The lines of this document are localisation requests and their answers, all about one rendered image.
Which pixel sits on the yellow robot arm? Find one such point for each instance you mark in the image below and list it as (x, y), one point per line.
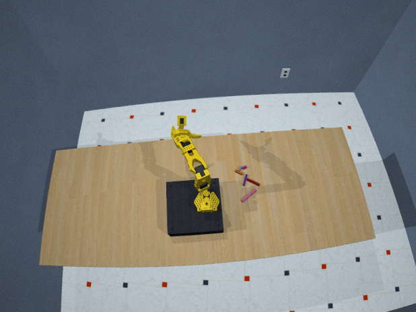
(201, 172)

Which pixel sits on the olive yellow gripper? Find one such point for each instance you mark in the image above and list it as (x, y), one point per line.
(181, 122)

